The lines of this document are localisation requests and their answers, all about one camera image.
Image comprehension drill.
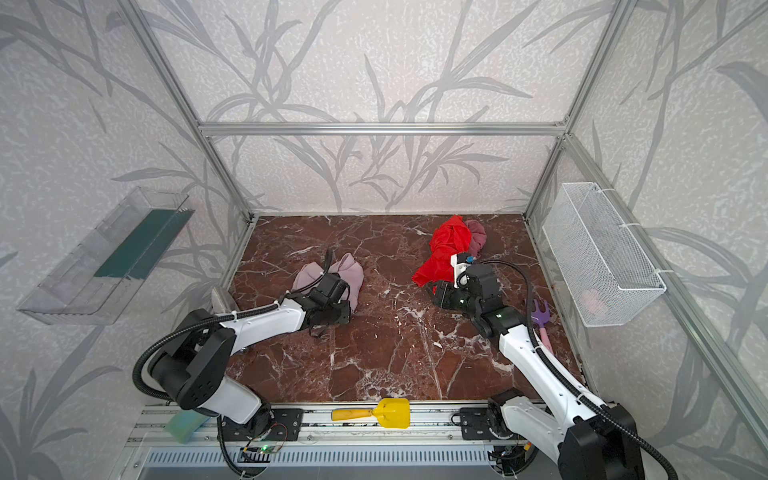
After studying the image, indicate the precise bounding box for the light pink cloth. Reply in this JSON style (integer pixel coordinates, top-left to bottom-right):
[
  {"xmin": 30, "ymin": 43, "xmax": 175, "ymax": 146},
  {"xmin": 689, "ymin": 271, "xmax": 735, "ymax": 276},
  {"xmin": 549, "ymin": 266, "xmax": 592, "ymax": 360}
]
[{"xmin": 291, "ymin": 253, "xmax": 364, "ymax": 313}]

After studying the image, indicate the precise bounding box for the red cloth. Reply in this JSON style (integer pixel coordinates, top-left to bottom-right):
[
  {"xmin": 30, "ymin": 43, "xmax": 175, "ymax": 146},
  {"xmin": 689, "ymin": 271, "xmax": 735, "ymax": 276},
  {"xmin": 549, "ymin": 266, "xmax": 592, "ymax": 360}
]
[{"xmin": 412, "ymin": 215, "xmax": 471, "ymax": 287}]

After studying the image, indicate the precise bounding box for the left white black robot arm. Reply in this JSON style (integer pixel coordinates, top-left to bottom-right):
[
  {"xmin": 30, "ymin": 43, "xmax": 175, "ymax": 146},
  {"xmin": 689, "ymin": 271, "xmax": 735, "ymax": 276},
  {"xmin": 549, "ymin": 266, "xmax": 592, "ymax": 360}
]
[{"xmin": 132, "ymin": 249, "xmax": 351, "ymax": 430}]

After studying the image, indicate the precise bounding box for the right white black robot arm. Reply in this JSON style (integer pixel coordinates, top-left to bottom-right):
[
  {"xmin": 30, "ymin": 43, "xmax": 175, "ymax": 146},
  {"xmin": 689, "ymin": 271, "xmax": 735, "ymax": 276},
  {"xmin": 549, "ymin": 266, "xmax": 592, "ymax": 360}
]
[{"xmin": 428, "ymin": 253, "xmax": 678, "ymax": 479}]

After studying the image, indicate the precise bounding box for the dark pink cloth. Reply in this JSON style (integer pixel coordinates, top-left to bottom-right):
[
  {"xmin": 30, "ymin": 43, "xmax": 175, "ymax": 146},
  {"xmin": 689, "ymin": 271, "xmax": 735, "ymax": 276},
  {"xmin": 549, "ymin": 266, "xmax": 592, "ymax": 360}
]
[{"xmin": 465, "ymin": 219, "xmax": 487, "ymax": 258}]

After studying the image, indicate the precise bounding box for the purple pink toy rake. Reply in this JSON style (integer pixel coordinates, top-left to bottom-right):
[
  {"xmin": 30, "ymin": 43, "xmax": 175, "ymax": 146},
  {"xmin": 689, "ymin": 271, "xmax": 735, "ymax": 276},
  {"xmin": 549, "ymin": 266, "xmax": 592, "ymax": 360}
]
[{"xmin": 532, "ymin": 299, "xmax": 553, "ymax": 353}]

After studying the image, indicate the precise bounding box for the yellow toy shovel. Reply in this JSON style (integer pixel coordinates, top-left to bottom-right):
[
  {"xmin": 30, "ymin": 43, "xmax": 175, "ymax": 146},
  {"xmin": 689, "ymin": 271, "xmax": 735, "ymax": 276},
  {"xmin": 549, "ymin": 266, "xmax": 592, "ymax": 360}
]
[{"xmin": 331, "ymin": 398, "xmax": 411, "ymax": 429}]

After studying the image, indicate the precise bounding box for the green sponge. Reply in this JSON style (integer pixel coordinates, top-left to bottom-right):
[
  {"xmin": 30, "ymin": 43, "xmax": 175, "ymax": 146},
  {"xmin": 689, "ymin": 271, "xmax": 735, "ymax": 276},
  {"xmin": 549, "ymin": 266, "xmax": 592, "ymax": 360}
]
[{"xmin": 165, "ymin": 410, "xmax": 208, "ymax": 444}]

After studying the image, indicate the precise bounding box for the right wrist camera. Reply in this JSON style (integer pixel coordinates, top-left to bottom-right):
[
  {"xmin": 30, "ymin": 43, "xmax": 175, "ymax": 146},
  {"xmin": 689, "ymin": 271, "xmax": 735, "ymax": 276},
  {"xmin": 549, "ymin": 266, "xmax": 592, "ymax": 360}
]
[{"xmin": 450, "ymin": 252, "xmax": 475, "ymax": 288}]

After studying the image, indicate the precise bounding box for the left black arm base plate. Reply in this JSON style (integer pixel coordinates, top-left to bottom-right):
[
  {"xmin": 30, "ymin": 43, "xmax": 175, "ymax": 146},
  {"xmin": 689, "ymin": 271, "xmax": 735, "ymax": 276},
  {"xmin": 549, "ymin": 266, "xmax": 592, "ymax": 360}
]
[{"xmin": 220, "ymin": 406, "xmax": 304, "ymax": 442}]

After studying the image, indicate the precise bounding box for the white wire mesh basket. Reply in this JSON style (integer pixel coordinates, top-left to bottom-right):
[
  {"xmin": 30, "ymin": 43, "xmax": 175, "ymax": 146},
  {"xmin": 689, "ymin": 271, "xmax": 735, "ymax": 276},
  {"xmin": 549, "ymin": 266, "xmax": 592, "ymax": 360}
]
[{"xmin": 542, "ymin": 182, "xmax": 667, "ymax": 328}]

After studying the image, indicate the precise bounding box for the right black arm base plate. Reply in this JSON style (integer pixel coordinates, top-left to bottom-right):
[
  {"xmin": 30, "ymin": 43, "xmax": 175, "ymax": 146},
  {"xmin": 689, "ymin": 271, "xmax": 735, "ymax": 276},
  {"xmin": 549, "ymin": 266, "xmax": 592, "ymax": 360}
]
[{"xmin": 450, "ymin": 407, "xmax": 521, "ymax": 442}]

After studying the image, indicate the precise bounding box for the aluminium front rail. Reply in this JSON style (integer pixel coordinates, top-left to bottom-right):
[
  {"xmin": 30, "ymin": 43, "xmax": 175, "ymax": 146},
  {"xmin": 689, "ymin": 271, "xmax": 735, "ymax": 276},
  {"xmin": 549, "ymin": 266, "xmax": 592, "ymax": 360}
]
[{"xmin": 125, "ymin": 400, "xmax": 486, "ymax": 447}]

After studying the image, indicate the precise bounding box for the clear plastic wall shelf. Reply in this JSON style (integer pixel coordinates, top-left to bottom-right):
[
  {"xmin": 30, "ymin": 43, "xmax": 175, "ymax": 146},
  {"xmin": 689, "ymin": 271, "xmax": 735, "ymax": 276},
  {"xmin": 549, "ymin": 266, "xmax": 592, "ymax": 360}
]
[{"xmin": 17, "ymin": 187, "xmax": 195, "ymax": 325}]

